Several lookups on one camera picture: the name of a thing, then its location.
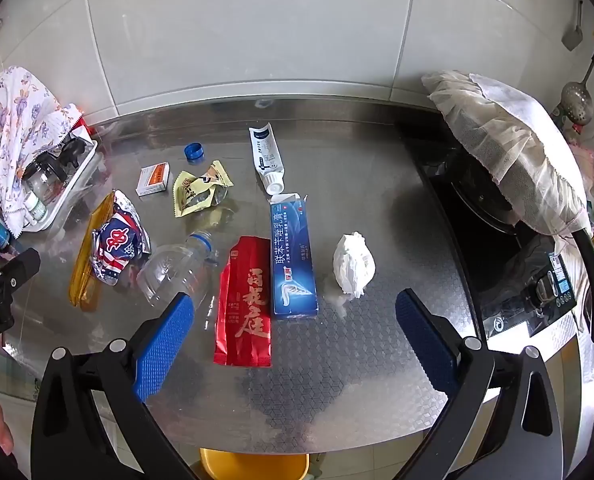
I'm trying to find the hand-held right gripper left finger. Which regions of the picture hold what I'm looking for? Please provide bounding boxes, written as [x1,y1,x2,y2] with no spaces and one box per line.
[31,292,200,480]

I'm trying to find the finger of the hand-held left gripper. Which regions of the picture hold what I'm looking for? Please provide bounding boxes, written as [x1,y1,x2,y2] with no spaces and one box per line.
[0,250,42,311]

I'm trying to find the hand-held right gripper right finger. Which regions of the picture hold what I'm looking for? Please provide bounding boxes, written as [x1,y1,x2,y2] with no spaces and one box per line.
[394,287,563,480]

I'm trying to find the wrappers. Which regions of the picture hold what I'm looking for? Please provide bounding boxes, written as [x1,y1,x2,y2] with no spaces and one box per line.
[69,191,115,311]

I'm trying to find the clear plastic bottle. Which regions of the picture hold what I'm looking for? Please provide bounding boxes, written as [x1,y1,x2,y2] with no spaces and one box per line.
[137,230,215,308]

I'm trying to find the red foil packet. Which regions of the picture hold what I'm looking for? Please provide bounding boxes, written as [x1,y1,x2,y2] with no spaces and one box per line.
[213,236,274,368]

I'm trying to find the red white blue snack bag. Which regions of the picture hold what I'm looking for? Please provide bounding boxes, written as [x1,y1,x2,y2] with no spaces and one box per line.
[91,190,152,287]

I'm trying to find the white tissue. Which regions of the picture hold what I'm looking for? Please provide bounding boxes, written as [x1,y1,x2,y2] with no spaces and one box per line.
[332,232,376,297]

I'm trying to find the yellow plastic bin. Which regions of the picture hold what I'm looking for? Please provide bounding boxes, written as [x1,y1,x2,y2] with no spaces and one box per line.
[199,447,310,480]

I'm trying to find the blue toothpaste box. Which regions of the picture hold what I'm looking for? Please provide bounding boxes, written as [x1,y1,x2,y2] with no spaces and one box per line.
[269,192,320,321]

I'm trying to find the small white bottle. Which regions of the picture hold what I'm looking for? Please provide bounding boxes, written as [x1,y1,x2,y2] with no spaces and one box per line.
[24,192,48,223]

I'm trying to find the white plastic tray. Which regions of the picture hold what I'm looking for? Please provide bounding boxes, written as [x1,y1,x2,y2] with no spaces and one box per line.
[4,135,99,233]

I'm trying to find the glass jar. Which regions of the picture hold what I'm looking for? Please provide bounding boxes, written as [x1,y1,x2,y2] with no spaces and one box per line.
[24,152,72,196]

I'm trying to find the black gas stove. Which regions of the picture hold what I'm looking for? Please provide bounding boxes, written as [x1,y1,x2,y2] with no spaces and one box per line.
[417,145,578,338]

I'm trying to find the black lidded container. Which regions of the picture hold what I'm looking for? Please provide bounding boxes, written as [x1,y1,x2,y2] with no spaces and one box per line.
[59,137,88,168]

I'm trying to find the yellow snack wrapper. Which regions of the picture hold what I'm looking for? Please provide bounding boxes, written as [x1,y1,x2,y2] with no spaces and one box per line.
[173,160,234,218]

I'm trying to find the floral cloth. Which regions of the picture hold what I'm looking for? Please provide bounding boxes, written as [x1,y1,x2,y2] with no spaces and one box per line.
[0,66,85,236]

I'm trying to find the white red plastic bag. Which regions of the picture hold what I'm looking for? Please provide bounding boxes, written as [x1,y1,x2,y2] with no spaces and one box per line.
[62,102,95,141]

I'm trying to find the small orange white box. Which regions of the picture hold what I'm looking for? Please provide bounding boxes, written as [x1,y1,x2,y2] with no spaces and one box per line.
[136,161,172,197]

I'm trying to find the white toothpaste tube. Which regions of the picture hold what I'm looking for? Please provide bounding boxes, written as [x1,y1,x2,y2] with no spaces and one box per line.
[248,126,285,196]

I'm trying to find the white cloth wok cover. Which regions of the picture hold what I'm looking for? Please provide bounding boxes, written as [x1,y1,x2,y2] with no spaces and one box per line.
[421,70,590,236]

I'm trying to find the metal skimmer ladle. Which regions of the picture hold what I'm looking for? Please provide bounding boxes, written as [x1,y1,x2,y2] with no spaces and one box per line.
[560,37,594,126]

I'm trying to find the hanging metal spatula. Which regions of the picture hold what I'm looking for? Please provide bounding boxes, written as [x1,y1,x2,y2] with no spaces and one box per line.
[561,0,585,52]

